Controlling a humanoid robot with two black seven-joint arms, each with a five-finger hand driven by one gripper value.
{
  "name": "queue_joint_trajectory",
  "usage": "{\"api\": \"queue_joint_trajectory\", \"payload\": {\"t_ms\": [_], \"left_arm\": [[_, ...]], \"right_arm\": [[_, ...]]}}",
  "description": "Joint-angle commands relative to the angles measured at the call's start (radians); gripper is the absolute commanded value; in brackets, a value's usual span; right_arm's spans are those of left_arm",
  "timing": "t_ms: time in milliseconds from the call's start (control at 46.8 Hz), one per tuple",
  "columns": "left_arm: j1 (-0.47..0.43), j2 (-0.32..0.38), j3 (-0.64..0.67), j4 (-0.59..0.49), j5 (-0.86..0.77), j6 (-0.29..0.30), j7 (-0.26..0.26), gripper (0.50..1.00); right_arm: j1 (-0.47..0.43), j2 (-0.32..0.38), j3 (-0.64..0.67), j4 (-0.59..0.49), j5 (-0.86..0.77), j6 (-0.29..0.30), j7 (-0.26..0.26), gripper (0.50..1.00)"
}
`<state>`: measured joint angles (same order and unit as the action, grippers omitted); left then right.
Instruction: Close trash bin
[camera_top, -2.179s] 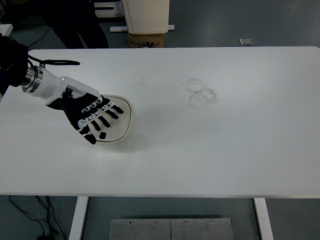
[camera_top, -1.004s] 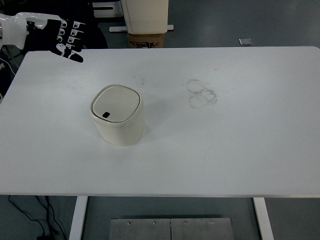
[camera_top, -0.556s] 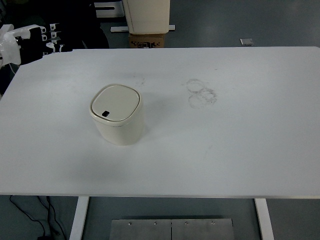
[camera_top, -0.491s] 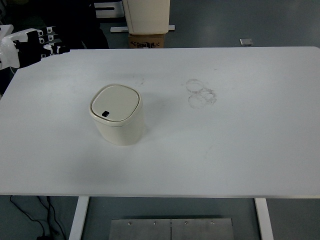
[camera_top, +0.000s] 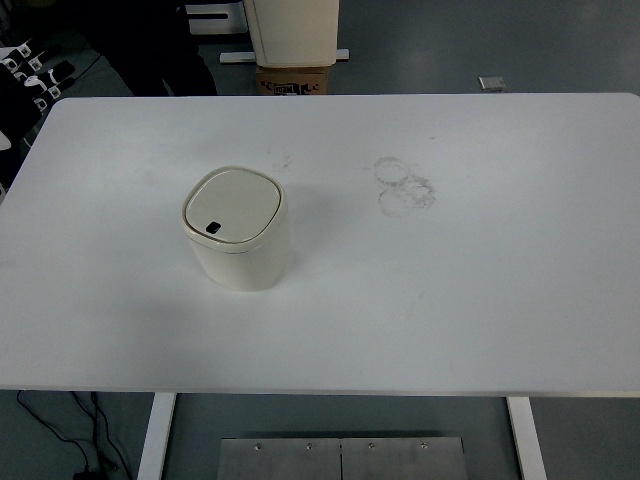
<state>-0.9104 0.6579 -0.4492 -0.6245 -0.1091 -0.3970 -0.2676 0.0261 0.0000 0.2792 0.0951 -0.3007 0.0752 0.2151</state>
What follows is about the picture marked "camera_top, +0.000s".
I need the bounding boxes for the person's legs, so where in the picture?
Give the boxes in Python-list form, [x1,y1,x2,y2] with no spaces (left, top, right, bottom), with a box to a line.
[87,0,219,98]

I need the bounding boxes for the large cream plastic bin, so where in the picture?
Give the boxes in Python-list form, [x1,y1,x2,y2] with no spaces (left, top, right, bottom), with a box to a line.
[243,0,341,69]

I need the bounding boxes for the grey white furniture base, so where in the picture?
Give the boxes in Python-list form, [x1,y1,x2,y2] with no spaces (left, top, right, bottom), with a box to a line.
[184,0,250,37]

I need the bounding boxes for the white table foot bar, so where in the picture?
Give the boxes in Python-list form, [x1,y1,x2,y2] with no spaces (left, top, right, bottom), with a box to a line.
[219,48,352,66]

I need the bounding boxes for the black floor cable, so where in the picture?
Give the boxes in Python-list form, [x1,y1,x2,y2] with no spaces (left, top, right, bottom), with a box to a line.
[16,389,132,480]

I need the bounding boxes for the white table leg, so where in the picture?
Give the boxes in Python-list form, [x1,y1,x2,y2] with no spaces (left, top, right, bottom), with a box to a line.
[506,396,549,480]
[136,392,178,480]

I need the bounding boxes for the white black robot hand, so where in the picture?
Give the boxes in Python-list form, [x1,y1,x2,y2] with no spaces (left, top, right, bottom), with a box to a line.
[0,39,78,151]

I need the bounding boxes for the cream lidded trash bin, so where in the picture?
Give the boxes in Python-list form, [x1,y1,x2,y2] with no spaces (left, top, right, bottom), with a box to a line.
[179,164,292,294]

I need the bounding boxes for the grey metal plate with screws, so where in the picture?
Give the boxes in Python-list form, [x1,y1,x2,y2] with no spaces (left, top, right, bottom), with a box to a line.
[218,436,344,480]
[340,435,470,480]

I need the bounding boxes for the brown printed cardboard box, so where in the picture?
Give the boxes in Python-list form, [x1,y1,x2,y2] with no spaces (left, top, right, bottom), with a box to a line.
[255,64,332,97]

